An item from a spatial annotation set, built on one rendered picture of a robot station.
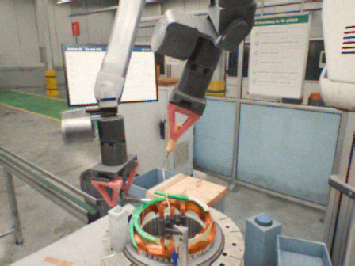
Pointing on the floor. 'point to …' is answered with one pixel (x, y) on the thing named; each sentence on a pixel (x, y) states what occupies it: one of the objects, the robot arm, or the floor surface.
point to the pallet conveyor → (65, 200)
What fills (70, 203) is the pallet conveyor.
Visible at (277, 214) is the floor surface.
